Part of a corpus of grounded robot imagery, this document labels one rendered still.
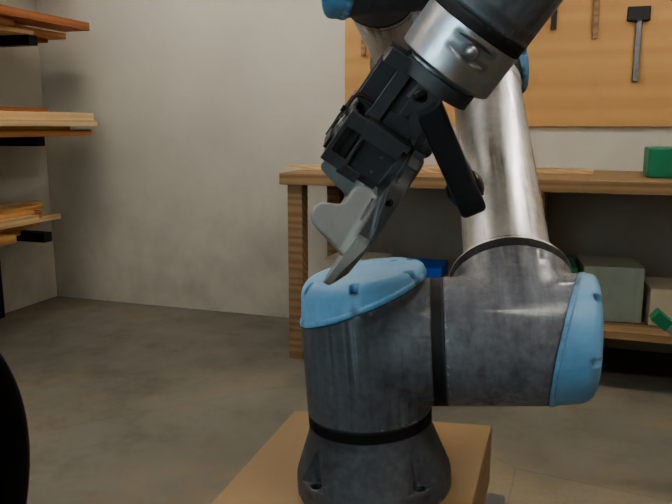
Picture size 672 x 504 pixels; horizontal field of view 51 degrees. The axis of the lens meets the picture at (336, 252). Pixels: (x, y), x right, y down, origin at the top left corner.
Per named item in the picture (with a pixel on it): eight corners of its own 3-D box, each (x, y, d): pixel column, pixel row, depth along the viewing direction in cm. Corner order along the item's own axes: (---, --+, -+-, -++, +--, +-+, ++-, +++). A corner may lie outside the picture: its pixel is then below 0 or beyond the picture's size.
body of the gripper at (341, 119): (321, 138, 68) (393, 32, 63) (393, 184, 70) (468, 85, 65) (315, 165, 62) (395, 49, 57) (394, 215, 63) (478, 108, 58)
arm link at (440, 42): (507, 47, 64) (527, 71, 56) (473, 91, 66) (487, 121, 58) (428, -10, 62) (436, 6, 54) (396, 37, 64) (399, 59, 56)
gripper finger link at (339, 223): (281, 257, 62) (331, 170, 64) (337, 290, 63) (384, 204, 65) (289, 255, 59) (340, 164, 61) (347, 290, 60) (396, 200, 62)
